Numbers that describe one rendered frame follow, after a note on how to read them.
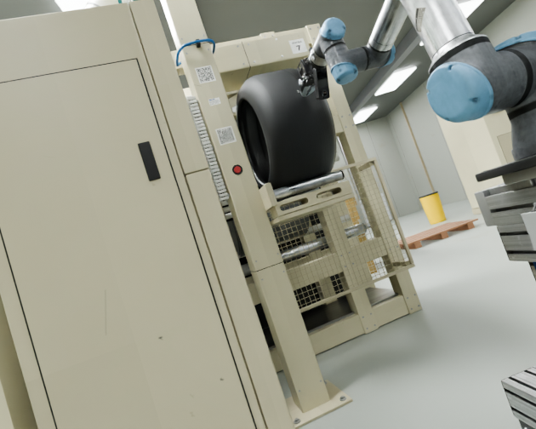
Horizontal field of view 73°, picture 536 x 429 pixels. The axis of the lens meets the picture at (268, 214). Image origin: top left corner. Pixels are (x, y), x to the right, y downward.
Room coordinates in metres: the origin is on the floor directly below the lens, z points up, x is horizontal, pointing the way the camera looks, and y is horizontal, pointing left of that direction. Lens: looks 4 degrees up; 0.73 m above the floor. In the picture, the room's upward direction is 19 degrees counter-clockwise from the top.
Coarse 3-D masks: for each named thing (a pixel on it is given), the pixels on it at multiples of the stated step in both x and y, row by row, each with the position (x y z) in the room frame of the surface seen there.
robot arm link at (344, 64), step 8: (328, 48) 1.11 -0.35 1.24; (336, 48) 1.10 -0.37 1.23; (344, 48) 1.10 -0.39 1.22; (360, 48) 1.12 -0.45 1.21; (328, 56) 1.12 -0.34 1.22; (336, 56) 1.10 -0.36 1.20; (344, 56) 1.09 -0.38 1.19; (352, 56) 1.10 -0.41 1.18; (360, 56) 1.11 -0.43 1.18; (328, 64) 1.13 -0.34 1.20; (336, 64) 1.10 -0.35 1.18; (344, 64) 1.09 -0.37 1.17; (352, 64) 1.09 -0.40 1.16; (360, 64) 1.12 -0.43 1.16; (336, 72) 1.11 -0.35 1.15; (344, 72) 1.09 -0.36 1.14; (352, 72) 1.10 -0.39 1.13; (336, 80) 1.12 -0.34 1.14; (344, 80) 1.12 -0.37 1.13; (352, 80) 1.14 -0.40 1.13
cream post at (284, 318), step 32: (192, 0) 1.57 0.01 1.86; (192, 32) 1.56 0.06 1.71; (192, 64) 1.54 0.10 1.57; (192, 96) 1.65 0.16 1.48; (224, 96) 1.57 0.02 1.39; (224, 160) 1.54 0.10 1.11; (256, 192) 1.57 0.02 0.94; (256, 224) 1.56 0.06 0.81; (256, 256) 1.54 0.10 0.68; (256, 288) 1.65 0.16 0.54; (288, 288) 1.57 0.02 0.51; (288, 320) 1.55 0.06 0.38; (288, 352) 1.54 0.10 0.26; (288, 384) 1.64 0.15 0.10; (320, 384) 1.57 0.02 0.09
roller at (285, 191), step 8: (320, 176) 1.57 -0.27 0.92; (328, 176) 1.57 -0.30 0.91; (336, 176) 1.58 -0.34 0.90; (344, 176) 1.60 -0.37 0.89; (296, 184) 1.54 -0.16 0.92; (304, 184) 1.54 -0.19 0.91; (312, 184) 1.55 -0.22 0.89; (320, 184) 1.57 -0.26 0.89; (280, 192) 1.51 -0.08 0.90; (288, 192) 1.52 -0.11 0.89; (296, 192) 1.54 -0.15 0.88
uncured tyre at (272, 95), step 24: (288, 72) 1.52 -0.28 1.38; (240, 96) 1.63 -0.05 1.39; (264, 96) 1.44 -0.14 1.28; (288, 96) 1.43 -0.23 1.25; (312, 96) 1.45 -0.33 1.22; (240, 120) 1.79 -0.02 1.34; (264, 120) 1.44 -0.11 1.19; (288, 120) 1.41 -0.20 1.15; (312, 120) 1.44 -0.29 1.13; (264, 144) 1.96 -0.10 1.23; (288, 144) 1.43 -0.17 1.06; (312, 144) 1.47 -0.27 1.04; (336, 144) 1.56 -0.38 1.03; (264, 168) 1.94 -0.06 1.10; (288, 168) 1.49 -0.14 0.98; (312, 168) 1.53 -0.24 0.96
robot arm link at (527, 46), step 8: (528, 32) 0.68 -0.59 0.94; (512, 40) 0.70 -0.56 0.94; (520, 40) 0.69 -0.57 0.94; (528, 40) 0.68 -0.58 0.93; (496, 48) 0.72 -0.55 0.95; (504, 48) 0.71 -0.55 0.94; (512, 48) 0.70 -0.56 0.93; (520, 48) 0.69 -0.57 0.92; (528, 48) 0.68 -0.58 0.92; (520, 56) 0.67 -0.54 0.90; (528, 56) 0.67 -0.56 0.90; (528, 64) 0.67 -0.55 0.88; (528, 72) 0.67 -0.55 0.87; (528, 80) 0.67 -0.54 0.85; (528, 88) 0.68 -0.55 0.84; (528, 96) 0.70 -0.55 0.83; (520, 104) 0.72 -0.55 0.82
